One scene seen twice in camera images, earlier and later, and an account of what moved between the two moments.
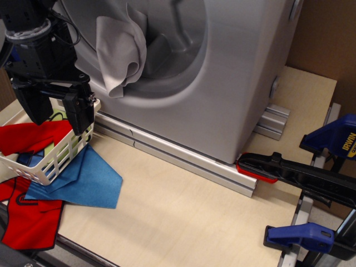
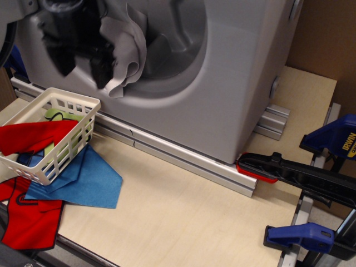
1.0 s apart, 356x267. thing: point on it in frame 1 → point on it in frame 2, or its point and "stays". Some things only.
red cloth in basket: x=23 y=137 stays
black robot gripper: x=41 y=57 → x=79 y=31
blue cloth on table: x=89 y=180 stays
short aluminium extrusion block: x=272 y=122 stays
